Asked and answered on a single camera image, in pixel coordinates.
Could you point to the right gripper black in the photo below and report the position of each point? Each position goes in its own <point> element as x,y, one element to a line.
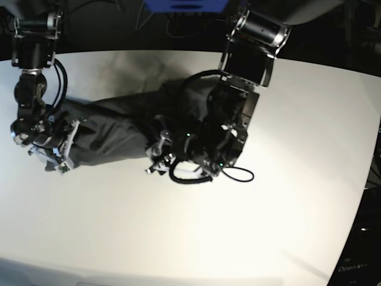
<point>24,133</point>

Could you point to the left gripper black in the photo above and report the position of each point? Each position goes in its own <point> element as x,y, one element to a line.
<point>213,148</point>

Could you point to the grey T-shirt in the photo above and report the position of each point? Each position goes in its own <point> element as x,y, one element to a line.
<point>120,128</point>

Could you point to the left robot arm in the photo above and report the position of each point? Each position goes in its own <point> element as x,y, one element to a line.
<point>259,30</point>

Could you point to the blue plastic bin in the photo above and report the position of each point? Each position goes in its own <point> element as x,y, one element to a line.
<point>186,6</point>

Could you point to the black box with lettering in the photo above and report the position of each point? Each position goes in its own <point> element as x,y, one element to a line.
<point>359,263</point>

